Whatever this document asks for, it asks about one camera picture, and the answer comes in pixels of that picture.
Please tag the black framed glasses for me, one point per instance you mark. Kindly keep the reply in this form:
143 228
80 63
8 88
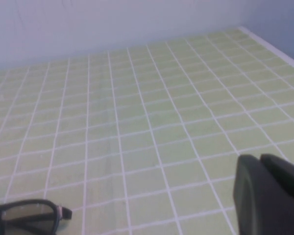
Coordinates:
27 203

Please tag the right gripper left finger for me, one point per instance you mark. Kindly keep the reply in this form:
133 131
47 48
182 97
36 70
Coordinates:
254 200

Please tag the green grid tablecloth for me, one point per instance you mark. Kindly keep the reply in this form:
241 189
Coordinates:
147 122

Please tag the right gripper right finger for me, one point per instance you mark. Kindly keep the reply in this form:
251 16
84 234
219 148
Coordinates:
289 181

